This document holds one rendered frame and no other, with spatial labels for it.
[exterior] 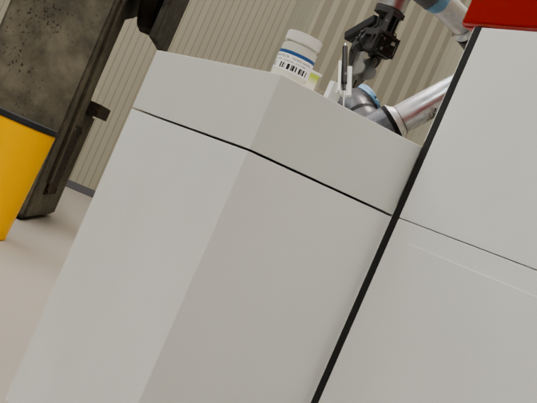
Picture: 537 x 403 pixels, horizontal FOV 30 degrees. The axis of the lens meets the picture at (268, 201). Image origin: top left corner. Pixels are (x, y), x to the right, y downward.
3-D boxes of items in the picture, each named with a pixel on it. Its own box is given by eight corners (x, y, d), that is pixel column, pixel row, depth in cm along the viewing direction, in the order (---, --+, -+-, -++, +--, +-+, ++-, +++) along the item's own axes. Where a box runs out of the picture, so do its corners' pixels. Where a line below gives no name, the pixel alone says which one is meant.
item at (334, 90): (340, 124, 221) (363, 68, 221) (326, 117, 219) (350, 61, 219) (325, 120, 226) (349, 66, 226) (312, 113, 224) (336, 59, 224)
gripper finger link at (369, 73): (362, 89, 249) (376, 55, 249) (349, 87, 254) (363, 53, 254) (371, 94, 251) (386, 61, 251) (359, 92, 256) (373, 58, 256)
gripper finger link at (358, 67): (352, 84, 248) (367, 50, 248) (340, 82, 253) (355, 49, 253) (362, 89, 249) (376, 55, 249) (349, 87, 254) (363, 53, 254)
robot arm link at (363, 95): (324, 117, 302) (365, 103, 304) (342, 145, 293) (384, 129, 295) (321, 86, 293) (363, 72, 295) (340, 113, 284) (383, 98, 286)
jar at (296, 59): (309, 92, 187) (329, 45, 187) (279, 77, 184) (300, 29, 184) (291, 88, 194) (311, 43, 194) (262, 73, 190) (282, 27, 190)
